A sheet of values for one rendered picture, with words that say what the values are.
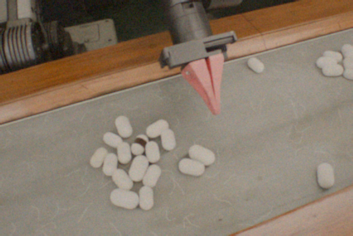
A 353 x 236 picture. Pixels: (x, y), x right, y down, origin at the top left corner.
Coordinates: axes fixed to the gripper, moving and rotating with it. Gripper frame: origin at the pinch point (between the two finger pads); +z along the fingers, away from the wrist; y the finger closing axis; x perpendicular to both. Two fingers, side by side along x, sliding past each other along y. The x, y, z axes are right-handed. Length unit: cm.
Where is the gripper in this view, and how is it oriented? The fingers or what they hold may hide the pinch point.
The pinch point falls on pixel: (215, 108)
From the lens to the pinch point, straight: 42.4
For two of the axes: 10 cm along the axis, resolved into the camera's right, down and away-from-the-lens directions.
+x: -1.5, 1.2, 9.8
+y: 9.5, -2.7, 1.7
